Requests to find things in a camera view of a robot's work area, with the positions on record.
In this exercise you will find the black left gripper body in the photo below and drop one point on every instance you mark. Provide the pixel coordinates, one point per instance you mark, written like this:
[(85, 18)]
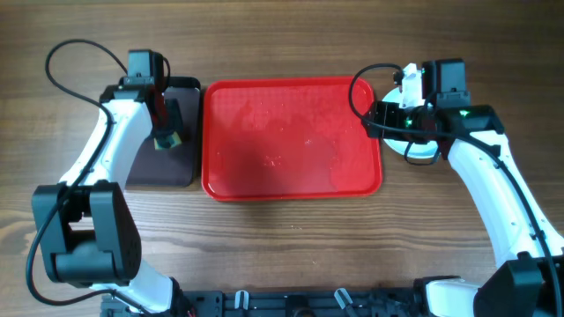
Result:
[(173, 121)]

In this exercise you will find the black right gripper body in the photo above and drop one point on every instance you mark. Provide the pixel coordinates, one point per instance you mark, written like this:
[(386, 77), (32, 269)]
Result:
[(391, 114)]

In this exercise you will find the green yellow sponge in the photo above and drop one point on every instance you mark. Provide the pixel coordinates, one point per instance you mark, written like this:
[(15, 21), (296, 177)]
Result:
[(167, 141)]

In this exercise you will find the light blue ceramic plate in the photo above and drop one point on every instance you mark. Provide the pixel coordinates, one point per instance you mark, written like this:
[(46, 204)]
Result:
[(416, 151)]

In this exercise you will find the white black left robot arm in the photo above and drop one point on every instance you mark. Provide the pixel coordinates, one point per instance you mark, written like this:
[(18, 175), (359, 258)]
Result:
[(85, 232)]

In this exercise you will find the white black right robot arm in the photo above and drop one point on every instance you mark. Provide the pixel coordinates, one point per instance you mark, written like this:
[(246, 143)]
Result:
[(528, 251)]

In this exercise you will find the dark brown tray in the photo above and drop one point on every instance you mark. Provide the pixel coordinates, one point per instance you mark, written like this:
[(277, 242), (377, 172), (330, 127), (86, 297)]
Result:
[(178, 166)]

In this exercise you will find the red plastic tray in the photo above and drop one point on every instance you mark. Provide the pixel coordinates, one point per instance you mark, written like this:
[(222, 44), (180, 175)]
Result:
[(288, 138)]

